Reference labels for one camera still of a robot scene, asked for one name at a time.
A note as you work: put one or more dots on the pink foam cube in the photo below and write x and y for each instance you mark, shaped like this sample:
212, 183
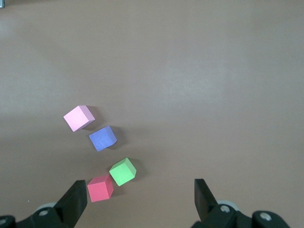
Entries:
77, 118

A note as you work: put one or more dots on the red foam cube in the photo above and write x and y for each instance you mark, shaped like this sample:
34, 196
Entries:
98, 191

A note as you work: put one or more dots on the green foam cube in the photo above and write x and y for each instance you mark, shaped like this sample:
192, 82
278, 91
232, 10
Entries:
121, 173

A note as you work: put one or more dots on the purple foam cube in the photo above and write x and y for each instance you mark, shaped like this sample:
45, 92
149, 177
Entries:
101, 139

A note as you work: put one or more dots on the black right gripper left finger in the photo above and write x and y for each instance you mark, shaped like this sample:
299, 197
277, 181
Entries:
71, 204

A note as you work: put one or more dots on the brown table cover sheet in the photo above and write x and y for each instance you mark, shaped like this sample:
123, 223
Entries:
190, 71

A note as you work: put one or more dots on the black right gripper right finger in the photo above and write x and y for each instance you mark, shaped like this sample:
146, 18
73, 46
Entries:
204, 204

